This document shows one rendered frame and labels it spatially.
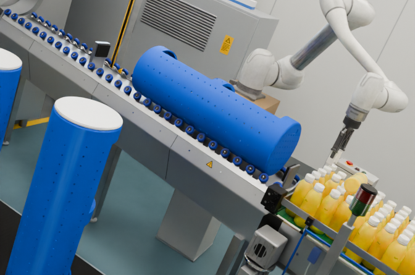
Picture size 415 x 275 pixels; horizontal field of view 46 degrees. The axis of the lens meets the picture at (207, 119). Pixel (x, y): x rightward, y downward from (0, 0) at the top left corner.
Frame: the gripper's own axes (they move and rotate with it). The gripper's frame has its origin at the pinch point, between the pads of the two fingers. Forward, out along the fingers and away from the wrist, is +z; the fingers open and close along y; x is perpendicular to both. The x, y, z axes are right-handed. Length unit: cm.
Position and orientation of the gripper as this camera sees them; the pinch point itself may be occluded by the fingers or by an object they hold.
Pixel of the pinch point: (333, 157)
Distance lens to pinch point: 229.6
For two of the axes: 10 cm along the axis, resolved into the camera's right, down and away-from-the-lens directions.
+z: -3.5, 8.8, 3.2
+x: 7.6, 4.7, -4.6
